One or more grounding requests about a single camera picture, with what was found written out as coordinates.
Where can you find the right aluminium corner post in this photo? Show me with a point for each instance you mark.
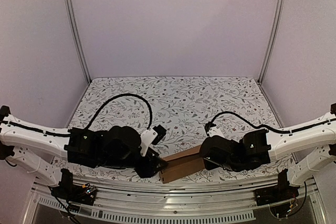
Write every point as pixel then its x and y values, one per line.
pixel 271 41

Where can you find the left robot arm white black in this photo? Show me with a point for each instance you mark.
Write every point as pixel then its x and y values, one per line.
pixel 117 148

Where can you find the curved aluminium rail base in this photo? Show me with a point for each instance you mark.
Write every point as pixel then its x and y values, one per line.
pixel 232 201

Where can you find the brown cardboard box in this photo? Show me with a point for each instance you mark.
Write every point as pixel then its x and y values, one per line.
pixel 182 164

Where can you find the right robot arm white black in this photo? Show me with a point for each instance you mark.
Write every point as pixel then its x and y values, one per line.
pixel 265 144

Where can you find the floral patterned table mat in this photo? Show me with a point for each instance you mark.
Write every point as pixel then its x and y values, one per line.
pixel 182 105

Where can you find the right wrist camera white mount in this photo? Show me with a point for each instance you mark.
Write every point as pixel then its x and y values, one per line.
pixel 212 129

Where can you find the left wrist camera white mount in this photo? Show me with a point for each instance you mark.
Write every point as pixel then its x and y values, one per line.
pixel 151 136

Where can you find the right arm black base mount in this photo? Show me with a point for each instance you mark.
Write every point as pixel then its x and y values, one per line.
pixel 280 192

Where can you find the aluminium corner post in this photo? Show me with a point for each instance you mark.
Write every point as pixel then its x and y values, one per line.
pixel 77 41
pixel 271 41

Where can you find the left aluminium corner post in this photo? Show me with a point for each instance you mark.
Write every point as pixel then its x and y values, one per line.
pixel 77 41

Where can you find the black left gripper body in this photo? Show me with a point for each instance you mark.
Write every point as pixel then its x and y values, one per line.
pixel 145 171

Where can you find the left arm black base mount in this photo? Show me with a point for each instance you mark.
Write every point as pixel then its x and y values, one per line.
pixel 67 190

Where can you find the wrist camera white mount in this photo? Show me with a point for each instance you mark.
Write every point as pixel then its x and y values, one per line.
pixel 212 129
pixel 151 136

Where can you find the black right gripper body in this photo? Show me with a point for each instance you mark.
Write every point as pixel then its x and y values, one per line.
pixel 210 159

